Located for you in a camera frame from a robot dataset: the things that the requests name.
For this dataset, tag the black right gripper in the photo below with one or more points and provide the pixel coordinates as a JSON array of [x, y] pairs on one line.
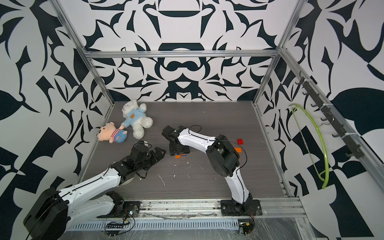
[[184, 150]]

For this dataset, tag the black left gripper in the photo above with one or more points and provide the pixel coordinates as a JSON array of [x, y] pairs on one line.
[[156, 158]]

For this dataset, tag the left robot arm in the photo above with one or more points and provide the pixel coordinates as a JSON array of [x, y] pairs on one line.
[[57, 211]]

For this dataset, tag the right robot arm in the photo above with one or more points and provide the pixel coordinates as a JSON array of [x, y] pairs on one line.
[[222, 155]]

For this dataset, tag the cream round toy clock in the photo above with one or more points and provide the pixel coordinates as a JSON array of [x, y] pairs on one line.
[[128, 181]]

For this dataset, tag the pink doll plush toy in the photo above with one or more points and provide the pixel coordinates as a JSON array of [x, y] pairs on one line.
[[109, 132]]

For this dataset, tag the white teddy bear blue shirt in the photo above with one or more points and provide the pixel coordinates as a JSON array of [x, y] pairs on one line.
[[135, 117]]

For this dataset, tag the black connector box left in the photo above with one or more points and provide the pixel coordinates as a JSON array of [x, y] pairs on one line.
[[114, 229]]

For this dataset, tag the black connector box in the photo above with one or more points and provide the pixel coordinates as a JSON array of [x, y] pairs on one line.
[[245, 228], [114, 229]]

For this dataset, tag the black connector box right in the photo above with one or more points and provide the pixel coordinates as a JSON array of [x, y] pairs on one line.
[[245, 228]]

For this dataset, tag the black hook rack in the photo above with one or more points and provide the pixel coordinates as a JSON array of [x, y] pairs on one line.
[[330, 117]]

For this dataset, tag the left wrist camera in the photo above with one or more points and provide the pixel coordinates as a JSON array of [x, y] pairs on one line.
[[142, 143]]

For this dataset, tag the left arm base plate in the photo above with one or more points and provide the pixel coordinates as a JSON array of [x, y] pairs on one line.
[[121, 207]]

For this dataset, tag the white cable duct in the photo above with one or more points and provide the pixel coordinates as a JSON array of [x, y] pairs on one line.
[[149, 225]]

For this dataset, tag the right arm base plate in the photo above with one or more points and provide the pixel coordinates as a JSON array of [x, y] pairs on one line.
[[232, 208]]

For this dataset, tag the aluminium frame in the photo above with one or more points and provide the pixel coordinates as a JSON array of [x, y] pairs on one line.
[[231, 68]]

